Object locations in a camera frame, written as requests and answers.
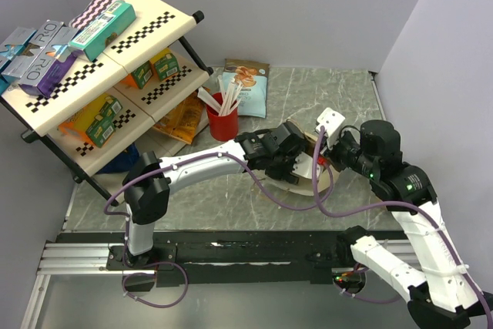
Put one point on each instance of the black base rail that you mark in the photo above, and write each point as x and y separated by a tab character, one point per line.
230	257

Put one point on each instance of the brown paper bag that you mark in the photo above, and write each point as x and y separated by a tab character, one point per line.
304	187

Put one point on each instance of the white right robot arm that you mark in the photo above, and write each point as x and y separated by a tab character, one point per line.
441	292

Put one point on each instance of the orange snack bag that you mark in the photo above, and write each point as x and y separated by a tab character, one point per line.
182	122

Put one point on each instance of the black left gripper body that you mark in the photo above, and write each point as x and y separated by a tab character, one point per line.
283	165

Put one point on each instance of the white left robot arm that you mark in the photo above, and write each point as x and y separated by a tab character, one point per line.
153	180

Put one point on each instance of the cream two-tier shelf rack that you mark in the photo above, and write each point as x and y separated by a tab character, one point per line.
157	26

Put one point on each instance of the teal box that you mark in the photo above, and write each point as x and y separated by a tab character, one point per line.
99	33

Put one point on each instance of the red cup holder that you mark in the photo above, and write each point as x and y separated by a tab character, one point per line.
222	128

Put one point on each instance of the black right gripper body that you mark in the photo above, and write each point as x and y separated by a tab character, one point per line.
346	152

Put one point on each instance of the dark blue bag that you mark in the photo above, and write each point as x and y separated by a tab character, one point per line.
123	162

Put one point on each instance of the blue snack pouch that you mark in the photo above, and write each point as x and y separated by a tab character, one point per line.
253	77

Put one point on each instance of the orange green large box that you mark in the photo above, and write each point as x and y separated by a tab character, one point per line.
93	124

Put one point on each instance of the blue silver box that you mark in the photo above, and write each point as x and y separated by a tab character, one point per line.
14	44

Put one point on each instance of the white wrapped straws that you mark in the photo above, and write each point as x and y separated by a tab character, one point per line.
230	96

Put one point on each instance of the silver purple box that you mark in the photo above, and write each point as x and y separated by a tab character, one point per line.
44	61

